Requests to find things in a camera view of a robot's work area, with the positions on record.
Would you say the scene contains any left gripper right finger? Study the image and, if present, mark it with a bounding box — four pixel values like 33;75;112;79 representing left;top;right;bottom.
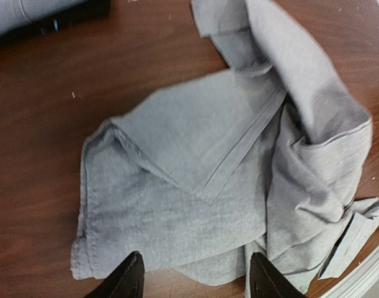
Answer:
249;253;305;298

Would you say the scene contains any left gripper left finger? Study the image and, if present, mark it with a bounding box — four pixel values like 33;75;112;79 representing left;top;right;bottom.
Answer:
85;251;145;298

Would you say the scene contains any grey polo shirt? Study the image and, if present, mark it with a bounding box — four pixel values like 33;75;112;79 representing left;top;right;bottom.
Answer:
71;1;379;293

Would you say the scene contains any folded black garment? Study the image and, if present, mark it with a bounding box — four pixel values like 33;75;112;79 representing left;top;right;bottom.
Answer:
0;0;111;46

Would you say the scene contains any front aluminium rail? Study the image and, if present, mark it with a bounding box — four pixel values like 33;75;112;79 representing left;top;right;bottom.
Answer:
321;245;379;298

